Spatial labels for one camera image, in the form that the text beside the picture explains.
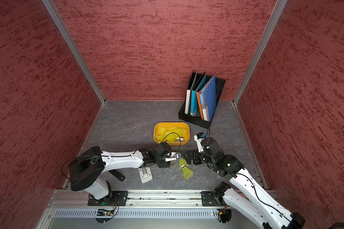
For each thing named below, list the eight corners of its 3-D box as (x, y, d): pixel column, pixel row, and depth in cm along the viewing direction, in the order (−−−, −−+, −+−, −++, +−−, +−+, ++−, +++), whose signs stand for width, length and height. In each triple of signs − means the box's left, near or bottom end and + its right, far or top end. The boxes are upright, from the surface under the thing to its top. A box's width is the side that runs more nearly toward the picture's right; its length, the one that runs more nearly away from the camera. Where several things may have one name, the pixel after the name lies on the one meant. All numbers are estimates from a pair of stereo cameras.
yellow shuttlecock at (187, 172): (183, 179, 83) (183, 177, 80) (182, 168, 86) (183, 166, 83) (192, 179, 83) (193, 177, 80) (192, 169, 86) (192, 166, 84)
